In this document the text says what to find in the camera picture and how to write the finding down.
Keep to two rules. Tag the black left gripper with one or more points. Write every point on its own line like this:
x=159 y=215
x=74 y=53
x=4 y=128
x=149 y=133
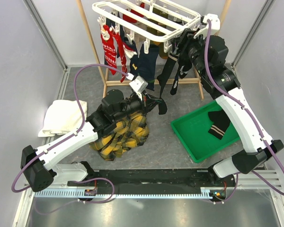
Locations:
x=151 y=102

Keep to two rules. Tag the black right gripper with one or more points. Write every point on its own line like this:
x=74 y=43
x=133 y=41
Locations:
x=187 y=39

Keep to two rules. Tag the black beige stripe sock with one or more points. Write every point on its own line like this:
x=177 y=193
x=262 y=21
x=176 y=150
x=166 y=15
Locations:
x=220 y=124
x=163 y=78

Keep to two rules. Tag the navy green stripe sock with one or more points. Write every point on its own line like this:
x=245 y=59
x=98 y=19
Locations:
x=147 y=65

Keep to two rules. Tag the navy santa sock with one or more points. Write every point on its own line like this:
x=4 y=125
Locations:
x=131 y=52

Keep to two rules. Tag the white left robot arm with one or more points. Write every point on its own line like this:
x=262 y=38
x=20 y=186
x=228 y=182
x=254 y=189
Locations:
x=37 y=164

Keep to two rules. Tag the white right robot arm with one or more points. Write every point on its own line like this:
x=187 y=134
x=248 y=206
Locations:
x=224 y=87

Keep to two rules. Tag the white plastic clip hanger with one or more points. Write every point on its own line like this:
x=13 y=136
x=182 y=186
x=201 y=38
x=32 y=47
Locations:
x=168 y=28

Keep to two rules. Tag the black blue sport sock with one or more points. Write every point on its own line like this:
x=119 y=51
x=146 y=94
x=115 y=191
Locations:
x=184 y=66

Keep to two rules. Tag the olive orange sock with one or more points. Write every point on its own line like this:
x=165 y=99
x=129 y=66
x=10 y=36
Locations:
x=158 y=46

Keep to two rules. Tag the yellow black plaid cloth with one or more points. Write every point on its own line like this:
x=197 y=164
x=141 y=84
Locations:
x=130 y=132

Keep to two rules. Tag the red candy cane sock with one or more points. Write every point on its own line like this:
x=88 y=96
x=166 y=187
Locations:
x=121 y=51

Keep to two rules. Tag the green plastic tray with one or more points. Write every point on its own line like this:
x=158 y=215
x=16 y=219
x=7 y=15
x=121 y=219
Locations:
x=192 y=130

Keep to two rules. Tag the red cat face sock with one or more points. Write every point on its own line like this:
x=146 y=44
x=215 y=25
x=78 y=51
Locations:
x=108 y=46

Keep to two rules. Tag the white folded towel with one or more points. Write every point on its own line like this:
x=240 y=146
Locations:
x=62 y=117

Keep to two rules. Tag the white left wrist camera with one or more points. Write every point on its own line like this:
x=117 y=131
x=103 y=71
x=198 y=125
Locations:
x=138 y=85

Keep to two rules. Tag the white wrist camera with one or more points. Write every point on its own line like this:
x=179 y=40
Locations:
x=138 y=85
x=211 y=25

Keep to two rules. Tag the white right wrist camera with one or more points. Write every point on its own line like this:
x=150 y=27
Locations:
x=211 y=25

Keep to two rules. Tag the wooden clothes rack frame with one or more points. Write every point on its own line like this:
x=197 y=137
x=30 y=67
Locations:
x=108 y=83

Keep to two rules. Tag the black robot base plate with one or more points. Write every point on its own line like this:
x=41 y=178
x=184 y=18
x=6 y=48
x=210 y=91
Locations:
x=152 y=181

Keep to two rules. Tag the light blue cable duct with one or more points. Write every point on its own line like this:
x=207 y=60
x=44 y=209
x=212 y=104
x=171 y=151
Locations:
x=84 y=194

